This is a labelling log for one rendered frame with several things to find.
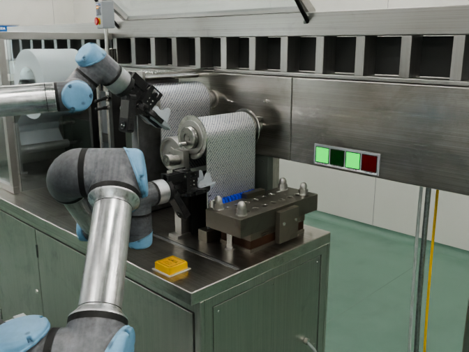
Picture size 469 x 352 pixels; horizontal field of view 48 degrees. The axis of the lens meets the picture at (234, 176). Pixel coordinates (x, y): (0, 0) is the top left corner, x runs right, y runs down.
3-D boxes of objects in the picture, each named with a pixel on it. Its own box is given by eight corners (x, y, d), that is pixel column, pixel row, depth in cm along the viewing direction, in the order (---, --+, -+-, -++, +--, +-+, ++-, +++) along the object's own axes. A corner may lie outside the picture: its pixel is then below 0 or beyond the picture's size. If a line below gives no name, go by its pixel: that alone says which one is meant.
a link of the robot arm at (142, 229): (118, 241, 163) (116, 207, 160) (155, 241, 163) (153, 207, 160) (114, 251, 155) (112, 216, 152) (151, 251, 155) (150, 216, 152)
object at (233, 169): (206, 205, 177) (206, 152, 172) (253, 191, 193) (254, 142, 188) (207, 206, 176) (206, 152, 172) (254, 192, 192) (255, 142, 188)
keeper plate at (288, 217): (274, 242, 174) (275, 211, 171) (293, 235, 181) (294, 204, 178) (280, 244, 172) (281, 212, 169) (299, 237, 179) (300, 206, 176)
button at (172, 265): (154, 269, 156) (154, 261, 155) (173, 262, 161) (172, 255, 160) (169, 276, 151) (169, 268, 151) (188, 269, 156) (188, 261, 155)
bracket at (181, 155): (167, 237, 182) (165, 151, 174) (181, 232, 187) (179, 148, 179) (176, 240, 179) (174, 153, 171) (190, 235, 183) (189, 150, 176)
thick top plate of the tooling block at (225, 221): (205, 225, 172) (205, 208, 170) (283, 200, 199) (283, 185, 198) (240, 238, 161) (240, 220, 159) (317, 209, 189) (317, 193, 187)
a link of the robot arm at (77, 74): (49, 99, 137) (77, 68, 137) (50, 95, 147) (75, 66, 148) (74, 119, 140) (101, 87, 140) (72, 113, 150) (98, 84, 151)
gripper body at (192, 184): (201, 170, 166) (172, 177, 158) (202, 195, 168) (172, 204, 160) (185, 166, 171) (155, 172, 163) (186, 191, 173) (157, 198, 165)
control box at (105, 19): (93, 28, 206) (91, 1, 203) (109, 28, 209) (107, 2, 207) (98, 28, 200) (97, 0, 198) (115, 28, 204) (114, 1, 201)
